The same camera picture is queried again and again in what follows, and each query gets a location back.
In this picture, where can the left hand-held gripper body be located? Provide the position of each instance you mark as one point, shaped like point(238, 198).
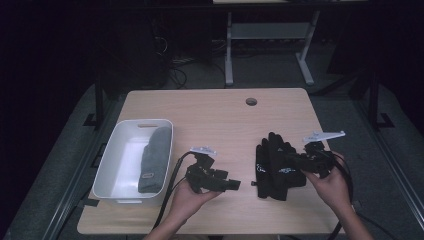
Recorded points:
point(203, 173)

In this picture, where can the person's left hand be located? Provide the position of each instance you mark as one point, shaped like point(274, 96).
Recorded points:
point(191, 203)

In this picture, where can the black metal stand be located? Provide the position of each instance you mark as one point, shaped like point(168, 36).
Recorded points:
point(99, 103)
point(374, 100)

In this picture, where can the black glove with small mark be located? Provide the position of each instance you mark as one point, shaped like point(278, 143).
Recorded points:
point(283, 156)

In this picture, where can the person's right hand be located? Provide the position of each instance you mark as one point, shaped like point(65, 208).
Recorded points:
point(331, 190)

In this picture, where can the white plastic bin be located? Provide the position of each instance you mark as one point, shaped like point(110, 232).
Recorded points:
point(123, 163)

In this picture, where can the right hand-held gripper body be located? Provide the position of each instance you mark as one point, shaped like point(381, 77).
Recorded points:
point(320, 156)

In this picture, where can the white metal desk frame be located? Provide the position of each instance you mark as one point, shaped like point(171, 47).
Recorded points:
point(266, 31)

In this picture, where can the grey mitten with label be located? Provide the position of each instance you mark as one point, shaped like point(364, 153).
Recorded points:
point(155, 160)

